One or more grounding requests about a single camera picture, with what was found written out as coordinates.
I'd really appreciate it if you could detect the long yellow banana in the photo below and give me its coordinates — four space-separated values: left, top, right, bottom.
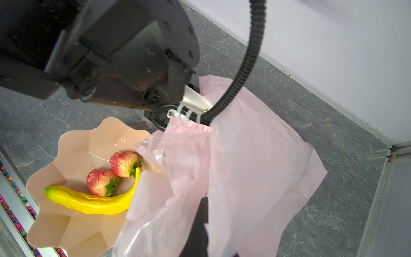
44 168 141 215

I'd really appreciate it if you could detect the red strawberry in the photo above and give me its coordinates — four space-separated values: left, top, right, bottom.
86 169 121 197
110 152 141 178

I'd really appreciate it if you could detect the beige scalloped fruit bowl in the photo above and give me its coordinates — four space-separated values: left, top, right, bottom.
26 117 149 257

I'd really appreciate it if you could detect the pink plastic bag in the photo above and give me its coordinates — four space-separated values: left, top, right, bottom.
112 88 327 257

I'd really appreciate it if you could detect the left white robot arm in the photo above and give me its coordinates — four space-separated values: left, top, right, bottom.
1 1 266 131

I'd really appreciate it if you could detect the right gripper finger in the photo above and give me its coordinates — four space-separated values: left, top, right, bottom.
180 197 209 257

